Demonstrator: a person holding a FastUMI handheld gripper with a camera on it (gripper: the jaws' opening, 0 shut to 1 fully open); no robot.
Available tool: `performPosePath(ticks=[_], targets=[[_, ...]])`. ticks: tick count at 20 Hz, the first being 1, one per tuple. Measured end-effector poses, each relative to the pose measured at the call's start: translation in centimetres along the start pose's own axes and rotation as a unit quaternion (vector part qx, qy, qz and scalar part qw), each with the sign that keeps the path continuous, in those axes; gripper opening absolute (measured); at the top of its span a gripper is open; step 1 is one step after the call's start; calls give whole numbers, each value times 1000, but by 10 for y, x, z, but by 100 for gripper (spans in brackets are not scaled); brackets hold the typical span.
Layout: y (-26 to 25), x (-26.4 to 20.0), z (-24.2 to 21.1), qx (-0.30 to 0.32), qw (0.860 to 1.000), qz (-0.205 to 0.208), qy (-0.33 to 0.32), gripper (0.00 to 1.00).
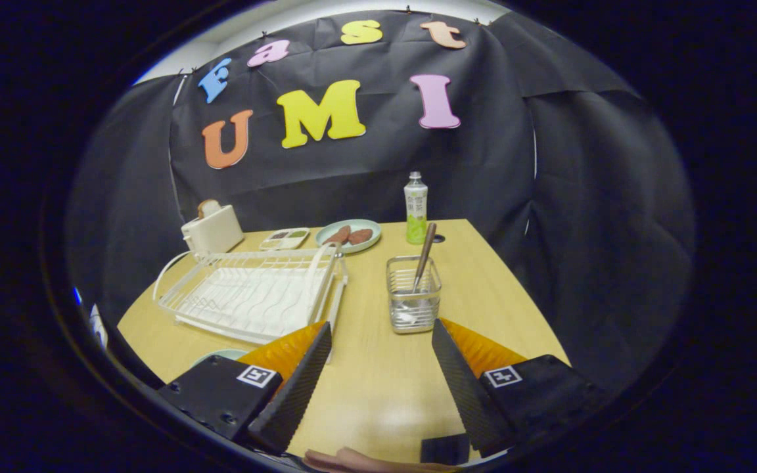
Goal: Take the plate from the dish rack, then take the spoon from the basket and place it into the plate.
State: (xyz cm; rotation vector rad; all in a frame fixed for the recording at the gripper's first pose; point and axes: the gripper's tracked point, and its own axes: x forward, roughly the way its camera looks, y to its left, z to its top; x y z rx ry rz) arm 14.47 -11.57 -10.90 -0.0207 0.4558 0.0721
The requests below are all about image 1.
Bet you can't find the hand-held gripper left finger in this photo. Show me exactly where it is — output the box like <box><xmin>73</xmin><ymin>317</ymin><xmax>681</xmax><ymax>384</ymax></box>
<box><xmin>158</xmin><ymin>321</ymin><xmax>333</xmax><ymax>455</ymax></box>

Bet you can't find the white toaster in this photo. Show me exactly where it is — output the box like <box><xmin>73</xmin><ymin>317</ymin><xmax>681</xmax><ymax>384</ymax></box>
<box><xmin>181</xmin><ymin>204</ymin><xmax>245</xmax><ymax>257</ymax></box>

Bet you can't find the clear wire basket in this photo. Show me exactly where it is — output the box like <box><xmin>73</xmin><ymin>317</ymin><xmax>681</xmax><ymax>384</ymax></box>
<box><xmin>386</xmin><ymin>255</ymin><xmax>442</xmax><ymax>334</ymax></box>

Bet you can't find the white sauce tray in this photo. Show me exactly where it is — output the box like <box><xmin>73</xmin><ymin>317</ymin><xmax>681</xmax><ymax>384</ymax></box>
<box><xmin>259</xmin><ymin>228</ymin><xmax>311</xmax><ymax>252</ymax></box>

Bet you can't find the white dish rack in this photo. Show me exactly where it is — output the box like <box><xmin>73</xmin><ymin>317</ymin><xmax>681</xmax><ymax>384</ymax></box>
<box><xmin>153</xmin><ymin>242</ymin><xmax>349</xmax><ymax>364</ymax></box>

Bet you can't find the green plate with sausages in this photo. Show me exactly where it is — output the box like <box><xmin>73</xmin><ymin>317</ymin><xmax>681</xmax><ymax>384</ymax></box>
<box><xmin>315</xmin><ymin>219</ymin><xmax>382</xmax><ymax>255</ymax></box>

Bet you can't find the black backdrop cloth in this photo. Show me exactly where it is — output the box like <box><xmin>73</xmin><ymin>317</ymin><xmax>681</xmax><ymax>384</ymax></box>
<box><xmin>66</xmin><ymin>8</ymin><xmax>695</xmax><ymax>395</ymax></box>

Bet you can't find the green tea bottle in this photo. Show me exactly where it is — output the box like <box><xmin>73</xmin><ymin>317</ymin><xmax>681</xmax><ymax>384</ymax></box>
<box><xmin>404</xmin><ymin>171</ymin><xmax>429</xmax><ymax>245</ymax></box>

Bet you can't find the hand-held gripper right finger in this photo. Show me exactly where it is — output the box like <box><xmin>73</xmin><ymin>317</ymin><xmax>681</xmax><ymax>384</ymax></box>
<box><xmin>431</xmin><ymin>318</ymin><xmax>609</xmax><ymax>457</ymax></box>

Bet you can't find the pale green plate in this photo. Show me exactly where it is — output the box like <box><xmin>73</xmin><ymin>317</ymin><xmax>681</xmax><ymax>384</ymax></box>
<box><xmin>191</xmin><ymin>348</ymin><xmax>251</xmax><ymax>369</ymax></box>

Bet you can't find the metal spoon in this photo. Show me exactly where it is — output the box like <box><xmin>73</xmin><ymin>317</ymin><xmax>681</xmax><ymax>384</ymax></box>
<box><xmin>397</xmin><ymin>222</ymin><xmax>438</xmax><ymax>327</ymax></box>

